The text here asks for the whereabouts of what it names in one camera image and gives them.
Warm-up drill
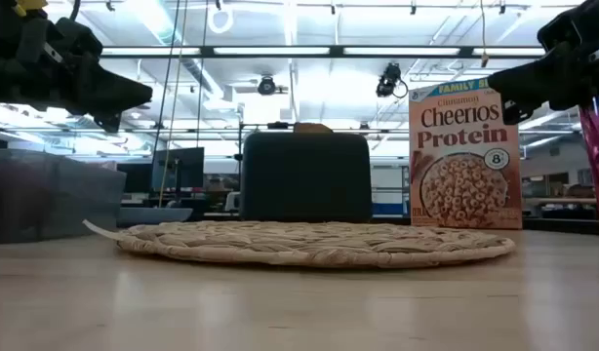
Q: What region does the Cheerios Protein cereal box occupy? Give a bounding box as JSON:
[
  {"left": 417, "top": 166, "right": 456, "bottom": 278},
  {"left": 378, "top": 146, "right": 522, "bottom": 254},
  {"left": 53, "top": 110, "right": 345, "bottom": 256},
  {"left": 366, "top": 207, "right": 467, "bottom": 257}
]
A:
[{"left": 409, "top": 77, "right": 524, "bottom": 230}]

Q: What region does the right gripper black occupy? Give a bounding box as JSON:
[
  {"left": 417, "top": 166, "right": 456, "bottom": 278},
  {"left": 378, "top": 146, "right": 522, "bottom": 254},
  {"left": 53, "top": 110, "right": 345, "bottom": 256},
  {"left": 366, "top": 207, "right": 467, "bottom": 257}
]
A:
[{"left": 487, "top": 0, "right": 599, "bottom": 126}]

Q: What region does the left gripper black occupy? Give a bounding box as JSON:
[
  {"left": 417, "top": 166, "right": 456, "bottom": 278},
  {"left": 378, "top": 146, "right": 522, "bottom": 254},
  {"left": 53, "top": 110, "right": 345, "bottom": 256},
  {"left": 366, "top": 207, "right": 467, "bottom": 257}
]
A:
[{"left": 0, "top": 0, "right": 153, "bottom": 134}]

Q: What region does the black overhead camera with cable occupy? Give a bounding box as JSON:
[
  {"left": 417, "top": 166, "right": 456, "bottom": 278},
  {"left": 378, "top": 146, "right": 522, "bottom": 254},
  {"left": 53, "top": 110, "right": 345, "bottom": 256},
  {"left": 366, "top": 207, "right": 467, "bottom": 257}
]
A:
[{"left": 376, "top": 62, "right": 409, "bottom": 99}]

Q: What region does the black round overhead camera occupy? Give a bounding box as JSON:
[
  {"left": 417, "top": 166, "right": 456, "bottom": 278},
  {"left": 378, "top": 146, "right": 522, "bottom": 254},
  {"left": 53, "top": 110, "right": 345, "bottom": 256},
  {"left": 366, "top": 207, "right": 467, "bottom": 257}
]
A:
[{"left": 257, "top": 75, "right": 278, "bottom": 97}]

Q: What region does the dark computer monitor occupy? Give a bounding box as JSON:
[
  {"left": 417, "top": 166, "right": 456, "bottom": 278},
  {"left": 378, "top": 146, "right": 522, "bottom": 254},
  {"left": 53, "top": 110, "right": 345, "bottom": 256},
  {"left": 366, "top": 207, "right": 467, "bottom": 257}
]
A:
[{"left": 151, "top": 146, "right": 206, "bottom": 191}]

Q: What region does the round woven straw placemat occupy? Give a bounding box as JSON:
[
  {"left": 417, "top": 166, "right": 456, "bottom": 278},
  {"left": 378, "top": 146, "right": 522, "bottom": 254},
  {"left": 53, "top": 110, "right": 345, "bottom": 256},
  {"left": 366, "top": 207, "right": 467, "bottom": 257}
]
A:
[{"left": 82, "top": 218, "right": 517, "bottom": 270}]

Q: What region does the black two-slot toaster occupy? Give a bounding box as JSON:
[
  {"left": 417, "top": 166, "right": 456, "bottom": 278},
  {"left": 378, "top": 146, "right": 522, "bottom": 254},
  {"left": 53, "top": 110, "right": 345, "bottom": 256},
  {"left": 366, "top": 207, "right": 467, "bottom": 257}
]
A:
[{"left": 239, "top": 131, "right": 373, "bottom": 223}]

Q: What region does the grey translucent plastic bin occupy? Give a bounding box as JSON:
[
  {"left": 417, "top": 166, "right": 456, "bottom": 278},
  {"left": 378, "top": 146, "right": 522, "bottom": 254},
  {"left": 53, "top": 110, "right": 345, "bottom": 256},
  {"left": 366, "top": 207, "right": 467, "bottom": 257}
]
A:
[{"left": 0, "top": 148, "right": 128, "bottom": 245}]

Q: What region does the brown toast slice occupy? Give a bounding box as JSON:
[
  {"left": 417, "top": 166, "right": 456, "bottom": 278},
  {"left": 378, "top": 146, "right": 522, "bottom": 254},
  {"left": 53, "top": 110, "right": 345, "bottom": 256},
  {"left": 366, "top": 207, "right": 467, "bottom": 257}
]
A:
[{"left": 293, "top": 122, "right": 334, "bottom": 135}]

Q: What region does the black overhead frame bar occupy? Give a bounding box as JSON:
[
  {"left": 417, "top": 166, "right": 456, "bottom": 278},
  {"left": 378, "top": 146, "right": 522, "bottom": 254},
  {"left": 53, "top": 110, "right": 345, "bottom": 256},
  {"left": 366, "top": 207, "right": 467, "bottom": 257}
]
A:
[{"left": 99, "top": 45, "right": 547, "bottom": 59}]

